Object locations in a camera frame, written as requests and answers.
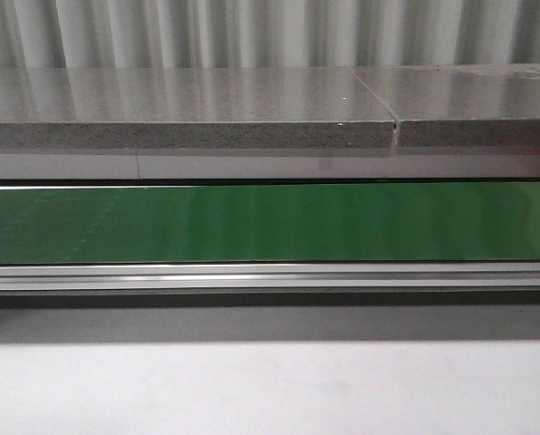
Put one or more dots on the aluminium conveyor side rail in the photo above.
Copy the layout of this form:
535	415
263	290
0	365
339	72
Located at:
269	278

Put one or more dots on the green conveyor belt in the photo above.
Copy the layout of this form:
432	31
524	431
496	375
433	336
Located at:
429	221

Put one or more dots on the white pleated curtain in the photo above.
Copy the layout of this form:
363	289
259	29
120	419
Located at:
206	34

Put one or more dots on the grey stone counter slab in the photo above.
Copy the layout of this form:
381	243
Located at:
185	108

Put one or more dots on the grey stone slab right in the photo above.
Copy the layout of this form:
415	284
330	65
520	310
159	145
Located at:
460	106

